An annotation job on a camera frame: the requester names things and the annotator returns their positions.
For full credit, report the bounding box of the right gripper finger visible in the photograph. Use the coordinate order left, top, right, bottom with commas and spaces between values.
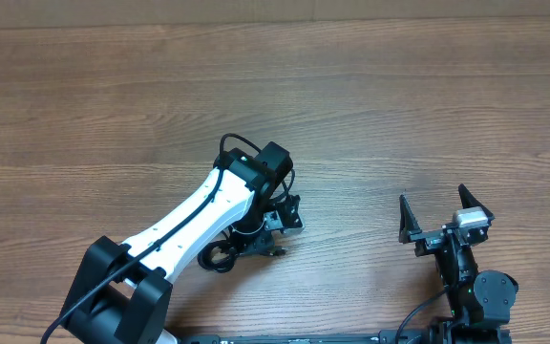
398, 194, 422, 244
457, 183, 495, 221

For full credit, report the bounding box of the thick black cable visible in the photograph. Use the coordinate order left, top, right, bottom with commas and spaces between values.
197, 238, 241, 274

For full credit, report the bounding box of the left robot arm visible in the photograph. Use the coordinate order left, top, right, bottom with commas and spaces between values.
53, 142, 304, 344

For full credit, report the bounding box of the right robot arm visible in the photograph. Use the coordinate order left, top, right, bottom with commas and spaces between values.
392, 184, 519, 343

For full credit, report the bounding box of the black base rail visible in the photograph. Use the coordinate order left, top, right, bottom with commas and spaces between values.
179, 330, 423, 344

